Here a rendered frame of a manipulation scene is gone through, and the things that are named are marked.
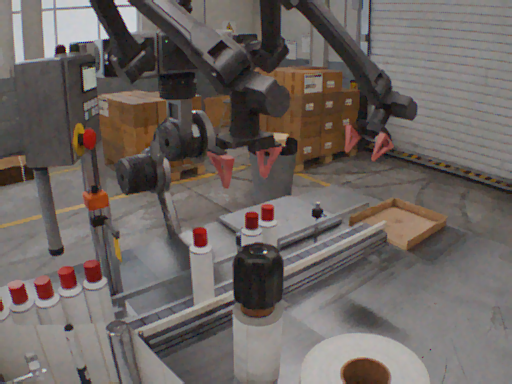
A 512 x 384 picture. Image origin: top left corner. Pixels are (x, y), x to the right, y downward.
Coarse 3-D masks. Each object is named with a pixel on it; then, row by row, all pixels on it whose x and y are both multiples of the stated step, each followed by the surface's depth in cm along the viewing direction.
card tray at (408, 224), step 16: (368, 208) 154; (384, 208) 162; (400, 208) 162; (416, 208) 157; (352, 224) 149; (400, 224) 148; (416, 224) 148; (432, 224) 147; (400, 240) 136; (416, 240) 133
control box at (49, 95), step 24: (24, 72) 60; (48, 72) 61; (72, 72) 64; (24, 96) 62; (48, 96) 62; (72, 96) 65; (24, 120) 63; (48, 120) 64; (72, 120) 65; (96, 120) 78; (24, 144) 65; (48, 144) 65; (72, 144) 66
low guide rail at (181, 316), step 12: (372, 228) 128; (348, 240) 120; (324, 252) 114; (300, 264) 108; (216, 300) 93; (228, 300) 95; (180, 312) 88; (192, 312) 89; (156, 324) 84; (168, 324) 86; (144, 336) 82
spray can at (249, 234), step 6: (246, 216) 96; (252, 216) 96; (258, 216) 97; (246, 222) 97; (252, 222) 96; (258, 222) 97; (246, 228) 98; (252, 228) 97; (258, 228) 98; (246, 234) 97; (252, 234) 97; (258, 234) 97; (246, 240) 97; (252, 240) 97; (258, 240) 98
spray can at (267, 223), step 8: (264, 208) 101; (272, 208) 101; (264, 216) 101; (272, 216) 102; (264, 224) 101; (272, 224) 101; (264, 232) 102; (272, 232) 102; (264, 240) 103; (272, 240) 103
